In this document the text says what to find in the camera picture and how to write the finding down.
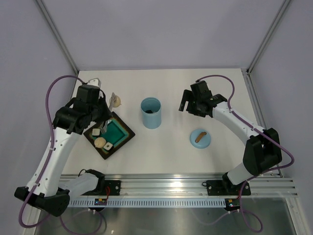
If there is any blue cylindrical lunch box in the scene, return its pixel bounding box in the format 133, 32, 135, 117
140, 97, 161, 129

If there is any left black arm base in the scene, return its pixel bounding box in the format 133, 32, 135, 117
78, 169, 121, 196

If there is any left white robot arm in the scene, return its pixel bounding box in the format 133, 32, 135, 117
14, 84, 112, 217

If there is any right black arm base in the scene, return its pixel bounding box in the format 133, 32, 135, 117
201, 173, 251, 196

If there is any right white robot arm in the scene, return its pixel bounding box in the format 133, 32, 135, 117
179, 81, 282, 194

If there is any black teal square plate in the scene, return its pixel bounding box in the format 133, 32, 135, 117
84, 112, 135, 160

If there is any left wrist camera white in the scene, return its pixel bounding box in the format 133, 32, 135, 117
87, 78, 101, 88

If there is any blue lid with wooden handle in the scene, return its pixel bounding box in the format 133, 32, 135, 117
189, 129, 211, 149

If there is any aluminium rail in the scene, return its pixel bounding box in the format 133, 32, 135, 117
106, 173, 298, 198

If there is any white slotted cable duct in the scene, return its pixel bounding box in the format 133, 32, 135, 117
69, 198, 226, 208

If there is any left aluminium frame post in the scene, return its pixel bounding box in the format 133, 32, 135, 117
34, 0, 79, 75

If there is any aluminium frame post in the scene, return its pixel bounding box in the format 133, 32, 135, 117
246, 0, 293, 76
34, 0, 79, 75

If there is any right aluminium frame post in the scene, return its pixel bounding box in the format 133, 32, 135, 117
246, 0, 293, 76

